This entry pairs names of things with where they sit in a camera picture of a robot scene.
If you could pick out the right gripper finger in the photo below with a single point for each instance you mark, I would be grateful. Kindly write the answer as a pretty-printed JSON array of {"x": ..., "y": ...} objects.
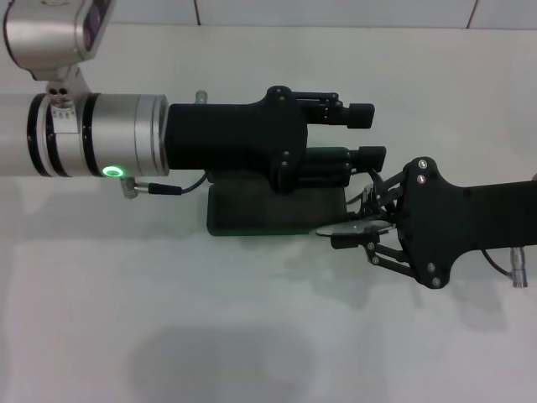
[
  {"x": 348, "y": 241},
  {"x": 388, "y": 189}
]

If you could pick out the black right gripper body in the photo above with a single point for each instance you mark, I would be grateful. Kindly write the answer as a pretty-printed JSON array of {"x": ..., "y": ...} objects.
[{"x": 453, "y": 222}]

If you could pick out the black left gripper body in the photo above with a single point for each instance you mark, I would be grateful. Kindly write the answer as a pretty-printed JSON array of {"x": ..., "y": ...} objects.
[{"x": 226, "y": 136}]

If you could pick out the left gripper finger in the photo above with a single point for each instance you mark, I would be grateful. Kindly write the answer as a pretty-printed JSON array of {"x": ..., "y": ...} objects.
[
  {"x": 361, "y": 115},
  {"x": 327, "y": 168}
]

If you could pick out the black glasses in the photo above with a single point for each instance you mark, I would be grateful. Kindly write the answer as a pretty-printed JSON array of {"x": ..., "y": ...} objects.
[{"x": 352, "y": 228}]

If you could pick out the green glasses case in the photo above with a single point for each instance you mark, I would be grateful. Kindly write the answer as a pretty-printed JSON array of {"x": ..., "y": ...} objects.
[{"x": 239, "y": 210}]

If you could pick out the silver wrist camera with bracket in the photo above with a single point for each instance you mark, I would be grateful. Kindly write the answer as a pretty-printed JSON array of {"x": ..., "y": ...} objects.
[{"x": 46, "y": 29}]

